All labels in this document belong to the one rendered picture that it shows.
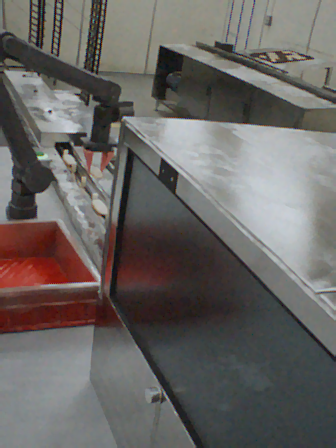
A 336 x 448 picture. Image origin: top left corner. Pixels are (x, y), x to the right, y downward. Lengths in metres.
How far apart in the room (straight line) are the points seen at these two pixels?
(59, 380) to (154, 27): 8.38
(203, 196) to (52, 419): 0.53
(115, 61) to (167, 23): 1.01
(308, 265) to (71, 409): 0.62
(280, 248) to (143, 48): 8.75
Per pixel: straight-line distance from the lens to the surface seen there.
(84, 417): 1.01
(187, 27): 9.45
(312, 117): 4.36
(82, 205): 1.70
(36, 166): 1.58
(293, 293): 0.48
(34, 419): 1.00
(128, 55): 9.17
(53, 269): 1.42
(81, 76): 1.61
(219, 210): 0.58
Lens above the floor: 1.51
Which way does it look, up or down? 22 degrees down
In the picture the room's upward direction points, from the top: 9 degrees clockwise
